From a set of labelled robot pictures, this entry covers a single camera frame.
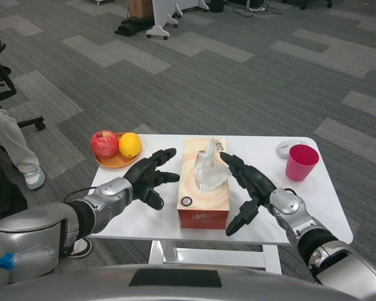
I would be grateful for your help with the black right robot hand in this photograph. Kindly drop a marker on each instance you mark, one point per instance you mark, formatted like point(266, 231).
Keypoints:
point(257, 185)

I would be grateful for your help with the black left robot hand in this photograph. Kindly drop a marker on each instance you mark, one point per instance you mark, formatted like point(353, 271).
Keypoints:
point(144, 175)

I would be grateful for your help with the white tissue sheet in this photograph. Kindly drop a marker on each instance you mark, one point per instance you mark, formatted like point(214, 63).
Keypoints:
point(213, 178)

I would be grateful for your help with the orange beige tissue box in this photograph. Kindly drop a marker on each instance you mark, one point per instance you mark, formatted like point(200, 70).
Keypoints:
point(203, 203)

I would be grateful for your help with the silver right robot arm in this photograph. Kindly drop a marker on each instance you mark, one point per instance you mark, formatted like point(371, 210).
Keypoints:
point(288, 203)

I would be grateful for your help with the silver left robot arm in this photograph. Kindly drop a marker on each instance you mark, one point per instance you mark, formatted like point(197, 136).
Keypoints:
point(109, 194)

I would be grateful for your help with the brown cardboard box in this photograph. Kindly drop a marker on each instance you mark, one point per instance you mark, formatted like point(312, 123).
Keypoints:
point(141, 7)

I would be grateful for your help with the orange plate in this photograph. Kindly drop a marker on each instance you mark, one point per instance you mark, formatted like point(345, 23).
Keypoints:
point(116, 163)

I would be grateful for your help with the yellow orange fruit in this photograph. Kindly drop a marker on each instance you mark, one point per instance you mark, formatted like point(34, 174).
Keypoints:
point(130, 144)

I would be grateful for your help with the white round lid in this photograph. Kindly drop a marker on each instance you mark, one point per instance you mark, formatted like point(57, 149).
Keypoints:
point(283, 149)

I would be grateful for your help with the pink plastic cup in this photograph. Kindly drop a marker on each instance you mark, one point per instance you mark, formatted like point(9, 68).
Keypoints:
point(300, 169)

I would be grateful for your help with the red apple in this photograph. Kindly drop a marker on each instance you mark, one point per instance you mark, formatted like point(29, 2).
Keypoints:
point(105, 144)

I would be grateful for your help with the black office chair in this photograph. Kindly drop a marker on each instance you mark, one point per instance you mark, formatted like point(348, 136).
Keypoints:
point(31, 121)

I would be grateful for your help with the silver robot chest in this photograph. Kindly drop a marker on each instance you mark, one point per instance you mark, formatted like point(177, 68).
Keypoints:
point(81, 285)

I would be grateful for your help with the black bag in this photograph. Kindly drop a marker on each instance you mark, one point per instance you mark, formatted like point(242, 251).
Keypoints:
point(131, 26)

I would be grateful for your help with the white stand with casters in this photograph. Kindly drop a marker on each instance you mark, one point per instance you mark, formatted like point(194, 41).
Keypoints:
point(161, 15)

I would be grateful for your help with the black bin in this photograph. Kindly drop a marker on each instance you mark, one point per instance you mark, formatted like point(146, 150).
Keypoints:
point(217, 5)

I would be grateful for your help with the white table frame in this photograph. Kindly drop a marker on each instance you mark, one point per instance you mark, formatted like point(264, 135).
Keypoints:
point(219, 254)

